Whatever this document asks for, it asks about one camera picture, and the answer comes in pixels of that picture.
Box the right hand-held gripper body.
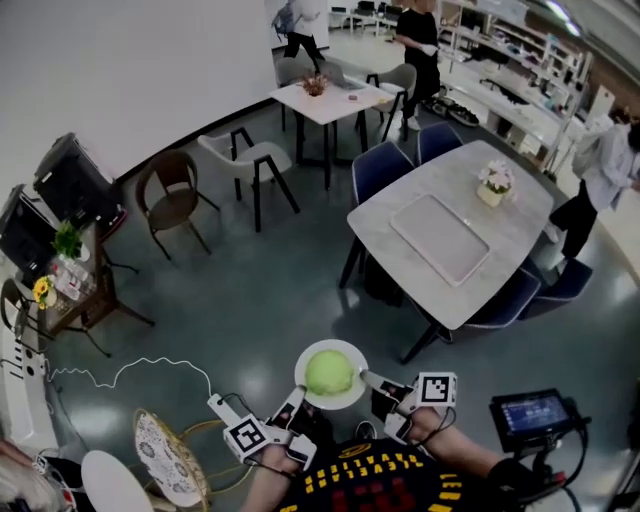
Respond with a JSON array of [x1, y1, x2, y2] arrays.
[[370, 372, 459, 445]]

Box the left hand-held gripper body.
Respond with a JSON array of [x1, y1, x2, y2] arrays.
[[222, 403, 327, 471]]

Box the white round plate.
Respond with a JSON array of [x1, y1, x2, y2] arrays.
[[293, 338, 370, 411]]

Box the green cabbage head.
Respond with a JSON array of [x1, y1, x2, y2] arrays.
[[304, 348, 358, 398]]

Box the grey rectangular tray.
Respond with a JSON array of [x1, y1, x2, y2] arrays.
[[389, 193, 492, 288]]

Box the person's left forearm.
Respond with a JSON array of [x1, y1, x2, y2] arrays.
[[238, 442, 304, 512]]

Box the person's right forearm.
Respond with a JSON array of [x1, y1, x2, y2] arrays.
[[407, 407, 504, 484]]

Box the white power strip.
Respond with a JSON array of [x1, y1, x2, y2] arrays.
[[206, 393, 247, 427]]

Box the person's dark printed jersey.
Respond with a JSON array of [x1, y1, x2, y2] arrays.
[[278, 438, 506, 512]]

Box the black monitor screen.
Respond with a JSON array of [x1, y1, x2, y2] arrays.
[[489, 388, 584, 454]]

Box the dark blue upholstered chair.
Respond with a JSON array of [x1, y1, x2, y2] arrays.
[[350, 140, 416, 207], [518, 257, 594, 322], [415, 121, 465, 167], [459, 267, 543, 332]]

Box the person's black right sleeve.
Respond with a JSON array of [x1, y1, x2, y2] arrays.
[[487, 457, 544, 512]]

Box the white round side table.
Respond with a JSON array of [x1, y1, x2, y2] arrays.
[[80, 449, 154, 512]]

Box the wooden side table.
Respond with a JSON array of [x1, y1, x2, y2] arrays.
[[29, 219, 156, 359]]

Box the pink flowers in white pot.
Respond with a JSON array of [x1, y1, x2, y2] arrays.
[[475, 159, 518, 208]]

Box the grey marble table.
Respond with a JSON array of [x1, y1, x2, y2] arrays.
[[339, 139, 556, 365]]

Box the brown round-back chair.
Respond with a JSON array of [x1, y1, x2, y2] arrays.
[[135, 149, 222, 262]]

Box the yellow sunflower bouquet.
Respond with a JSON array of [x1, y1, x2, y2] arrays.
[[31, 275, 58, 311]]

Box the cream chair black legs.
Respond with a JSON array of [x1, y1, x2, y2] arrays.
[[196, 126, 302, 234]]

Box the green potted plant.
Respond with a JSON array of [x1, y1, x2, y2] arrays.
[[51, 221, 84, 260]]

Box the black oval basket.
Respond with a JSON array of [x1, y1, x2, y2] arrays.
[[446, 106, 482, 128], [421, 96, 455, 120]]

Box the white square table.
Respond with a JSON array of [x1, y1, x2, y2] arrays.
[[269, 78, 397, 192]]

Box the grey chair black legs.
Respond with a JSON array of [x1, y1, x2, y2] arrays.
[[275, 56, 322, 132], [365, 62, 418, 144]]

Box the dried red flower arrangement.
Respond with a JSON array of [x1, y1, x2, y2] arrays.
[[300, 73, 330, 98]]

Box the black printer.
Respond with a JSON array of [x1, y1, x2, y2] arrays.
[[32, 131, 124, 227]]

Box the grey laptop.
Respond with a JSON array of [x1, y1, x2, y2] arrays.
[[319, 59, 367, 92]]

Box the white shelving unit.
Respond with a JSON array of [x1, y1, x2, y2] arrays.
[[438, 0, 597, 172]]

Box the blue grey backpack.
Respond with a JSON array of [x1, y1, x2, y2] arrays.
[[271, 2, 297, 37]]

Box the gold wire chair floral cushion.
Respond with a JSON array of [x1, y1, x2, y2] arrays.
[[132, 408, 254, 512]]

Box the white coiled cable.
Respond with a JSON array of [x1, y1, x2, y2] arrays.
[[46, 355, 215, 401]]

